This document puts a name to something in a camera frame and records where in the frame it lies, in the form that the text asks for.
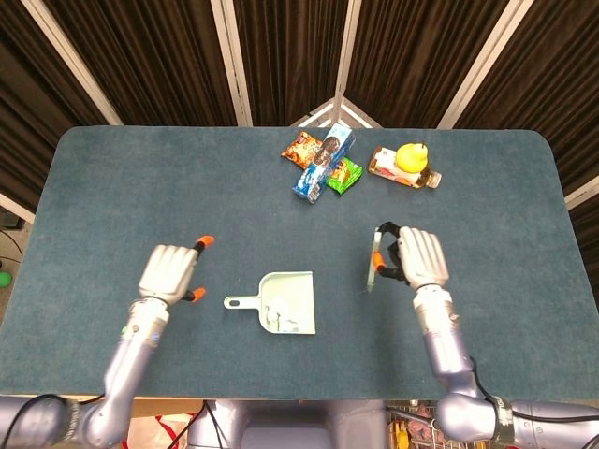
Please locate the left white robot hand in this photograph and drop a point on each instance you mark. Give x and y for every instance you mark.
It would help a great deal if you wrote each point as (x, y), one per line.
(168, 271)

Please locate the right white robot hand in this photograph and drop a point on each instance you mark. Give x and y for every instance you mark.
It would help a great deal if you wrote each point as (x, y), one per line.
(421, 257)

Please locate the mint green hand brush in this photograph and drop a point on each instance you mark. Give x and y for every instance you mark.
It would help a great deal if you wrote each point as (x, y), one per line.
(371, 280)

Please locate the mint green plastic dustpan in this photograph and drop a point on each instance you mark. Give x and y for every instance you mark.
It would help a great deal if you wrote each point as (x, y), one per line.
(302, 299)

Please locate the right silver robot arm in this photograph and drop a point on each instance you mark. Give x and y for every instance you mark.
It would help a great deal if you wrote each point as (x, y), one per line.
(440, 337)

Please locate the blue felt table mat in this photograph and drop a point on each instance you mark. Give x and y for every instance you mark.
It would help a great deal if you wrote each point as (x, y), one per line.
(140, 187)

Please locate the yellow pear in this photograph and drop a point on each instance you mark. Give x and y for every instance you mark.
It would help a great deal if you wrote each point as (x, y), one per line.
(412, 159)

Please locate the amber tea bottle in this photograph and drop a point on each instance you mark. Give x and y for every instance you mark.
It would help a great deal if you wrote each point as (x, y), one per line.
(384, 163)

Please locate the green snack bag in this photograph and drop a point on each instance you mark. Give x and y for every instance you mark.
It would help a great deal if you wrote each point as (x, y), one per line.
(344, 178)

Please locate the brown cardboard box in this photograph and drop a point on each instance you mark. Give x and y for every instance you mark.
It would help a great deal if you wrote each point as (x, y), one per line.
(168, 405)

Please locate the blue cookie box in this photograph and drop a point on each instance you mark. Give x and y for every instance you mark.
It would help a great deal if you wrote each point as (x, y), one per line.
(311, 180)

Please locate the red and white plastic bag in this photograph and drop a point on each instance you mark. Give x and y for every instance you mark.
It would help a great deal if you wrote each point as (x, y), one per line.
(154, 432)

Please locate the orange snack bag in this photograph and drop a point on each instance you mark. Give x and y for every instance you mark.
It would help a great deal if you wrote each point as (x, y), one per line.
(299, 149)

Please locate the black box on floor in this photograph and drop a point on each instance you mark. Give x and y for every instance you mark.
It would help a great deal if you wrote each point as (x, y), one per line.
(9, 220)

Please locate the grey robot torso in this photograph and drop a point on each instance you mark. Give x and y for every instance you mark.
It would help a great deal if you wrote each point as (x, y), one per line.
(290, 425)

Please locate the white frame base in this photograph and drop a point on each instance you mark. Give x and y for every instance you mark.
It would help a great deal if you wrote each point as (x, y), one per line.
(358, 117)

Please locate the white frame post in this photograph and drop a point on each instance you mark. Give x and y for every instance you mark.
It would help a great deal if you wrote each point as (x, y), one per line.
(231, 61)
(348, 47)
(486, 65)
(582, 192)
(70, 61)
(16, 207)

